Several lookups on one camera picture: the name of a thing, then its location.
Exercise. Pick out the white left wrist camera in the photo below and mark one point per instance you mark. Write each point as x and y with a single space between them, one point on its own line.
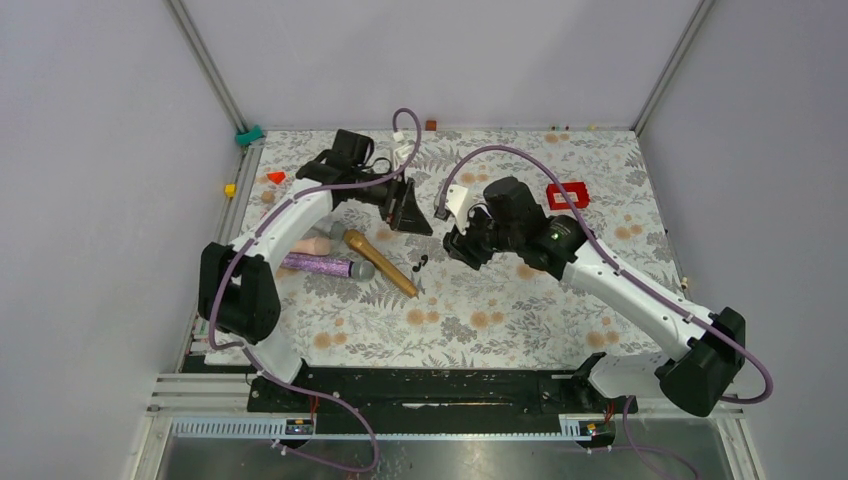
401 156

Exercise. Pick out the gold microphone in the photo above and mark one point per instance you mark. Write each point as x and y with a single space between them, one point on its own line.
358 242

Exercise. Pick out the pink microphone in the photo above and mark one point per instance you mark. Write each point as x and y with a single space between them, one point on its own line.
315 246

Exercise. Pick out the silver microphone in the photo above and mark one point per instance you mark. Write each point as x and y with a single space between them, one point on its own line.
332 229

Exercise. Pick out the red triangular block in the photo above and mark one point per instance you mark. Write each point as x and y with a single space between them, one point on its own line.
277 177

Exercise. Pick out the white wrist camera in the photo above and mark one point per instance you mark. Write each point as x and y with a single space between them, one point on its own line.
457 203
401 156

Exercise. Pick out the red box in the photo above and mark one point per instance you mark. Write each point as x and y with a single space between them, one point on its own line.
559 197

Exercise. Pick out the teal curved block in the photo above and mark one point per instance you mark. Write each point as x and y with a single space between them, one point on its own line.
246 138

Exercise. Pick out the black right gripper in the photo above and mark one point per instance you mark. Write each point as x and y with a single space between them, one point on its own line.
462 245

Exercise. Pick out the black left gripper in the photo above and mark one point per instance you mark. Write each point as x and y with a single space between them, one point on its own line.
401 209

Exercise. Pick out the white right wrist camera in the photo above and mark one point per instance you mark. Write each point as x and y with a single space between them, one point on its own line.
457 203

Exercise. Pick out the purple glitter microphone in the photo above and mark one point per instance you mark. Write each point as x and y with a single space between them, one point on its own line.
362 270

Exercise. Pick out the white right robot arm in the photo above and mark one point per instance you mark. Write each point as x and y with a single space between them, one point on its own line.
695 364

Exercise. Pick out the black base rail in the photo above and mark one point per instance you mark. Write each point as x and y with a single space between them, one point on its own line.
436 401

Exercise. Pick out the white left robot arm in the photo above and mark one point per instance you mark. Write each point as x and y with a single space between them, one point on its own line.
237 290

